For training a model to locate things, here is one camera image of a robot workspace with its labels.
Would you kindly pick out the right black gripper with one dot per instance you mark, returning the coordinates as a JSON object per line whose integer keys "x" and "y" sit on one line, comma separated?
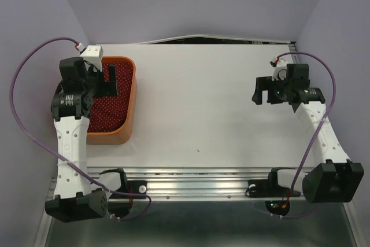
{"x": 265, "y": 83}

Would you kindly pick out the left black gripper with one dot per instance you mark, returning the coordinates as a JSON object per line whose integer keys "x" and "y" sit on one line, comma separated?
{"x": 108, "y": 88}

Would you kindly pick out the red polka dot skirt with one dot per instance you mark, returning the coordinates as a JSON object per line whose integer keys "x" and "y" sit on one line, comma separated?
{"x": 108, "y": 114}

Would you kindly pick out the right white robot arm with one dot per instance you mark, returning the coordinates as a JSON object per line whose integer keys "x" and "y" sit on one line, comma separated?
{"x": 335, "y": 178}

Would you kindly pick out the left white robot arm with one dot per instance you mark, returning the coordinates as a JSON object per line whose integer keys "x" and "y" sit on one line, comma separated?
{"x": 71, "y": 111}

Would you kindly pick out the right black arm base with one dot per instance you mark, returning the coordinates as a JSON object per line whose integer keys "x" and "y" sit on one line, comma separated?
{"x": 269, "y": 187}

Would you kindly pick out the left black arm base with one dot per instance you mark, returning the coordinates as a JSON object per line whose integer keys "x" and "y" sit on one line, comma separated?
{"x": 136, "y": 188}

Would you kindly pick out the orange plastic bin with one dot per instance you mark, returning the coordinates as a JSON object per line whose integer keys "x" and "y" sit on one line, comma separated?
{"x": 123, "y": 134}

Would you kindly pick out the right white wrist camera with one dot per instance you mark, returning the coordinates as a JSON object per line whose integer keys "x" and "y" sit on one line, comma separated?
{"x": 280, "y": 71}

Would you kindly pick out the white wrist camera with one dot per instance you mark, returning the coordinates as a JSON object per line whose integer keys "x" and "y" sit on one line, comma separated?
{"x": 280, "y": 71}
{"x": 93, "y": 54}

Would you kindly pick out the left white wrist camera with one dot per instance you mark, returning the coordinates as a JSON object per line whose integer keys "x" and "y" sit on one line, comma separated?
{"x": 93, "y": 54}

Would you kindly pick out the aluminium mounting rail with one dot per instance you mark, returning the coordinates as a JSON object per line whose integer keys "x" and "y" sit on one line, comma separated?
{"x": 169, "y": 184}

